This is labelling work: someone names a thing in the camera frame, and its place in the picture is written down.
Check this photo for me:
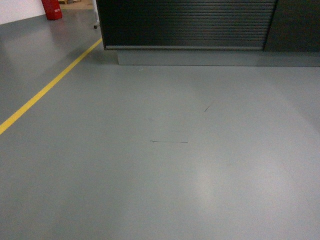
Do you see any black roller-shutter cabinet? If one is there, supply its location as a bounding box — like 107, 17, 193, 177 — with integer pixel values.
96, 0, 320, 67

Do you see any red fire extinguisher base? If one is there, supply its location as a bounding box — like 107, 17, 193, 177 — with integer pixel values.
41, 0, 63, 21

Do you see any white rolling stand leg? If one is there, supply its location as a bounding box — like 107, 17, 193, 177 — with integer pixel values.
92, 0, 100, 29

